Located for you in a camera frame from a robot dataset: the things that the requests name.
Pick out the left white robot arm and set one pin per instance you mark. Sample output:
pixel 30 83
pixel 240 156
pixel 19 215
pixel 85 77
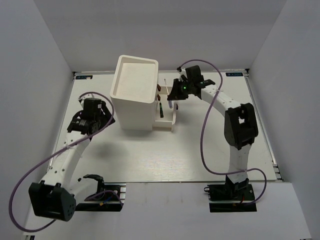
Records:
pixel 55 197

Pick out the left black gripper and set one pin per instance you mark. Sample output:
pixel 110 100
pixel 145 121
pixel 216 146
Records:
pixel 106 117

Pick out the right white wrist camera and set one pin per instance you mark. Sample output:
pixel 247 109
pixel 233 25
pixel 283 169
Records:
pixel 182 74

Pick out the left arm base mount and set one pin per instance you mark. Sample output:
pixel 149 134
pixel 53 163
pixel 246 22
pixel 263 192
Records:
pixel 112 200

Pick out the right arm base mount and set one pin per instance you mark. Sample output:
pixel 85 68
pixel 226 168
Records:
pixel 222 202

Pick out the red blue screwdriver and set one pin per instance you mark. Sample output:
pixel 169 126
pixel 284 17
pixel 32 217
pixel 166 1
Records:
pixel 170 104

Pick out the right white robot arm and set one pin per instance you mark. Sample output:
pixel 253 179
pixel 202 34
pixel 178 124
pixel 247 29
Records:
pixel 240 123

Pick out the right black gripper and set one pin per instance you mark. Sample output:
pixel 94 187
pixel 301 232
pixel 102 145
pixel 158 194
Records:
pixel 175 94

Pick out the black green precision screwdriver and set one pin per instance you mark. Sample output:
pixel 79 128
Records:
pixel 161 110

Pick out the white drawer cabinet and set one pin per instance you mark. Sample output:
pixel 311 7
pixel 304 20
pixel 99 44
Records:
pixel 133 92

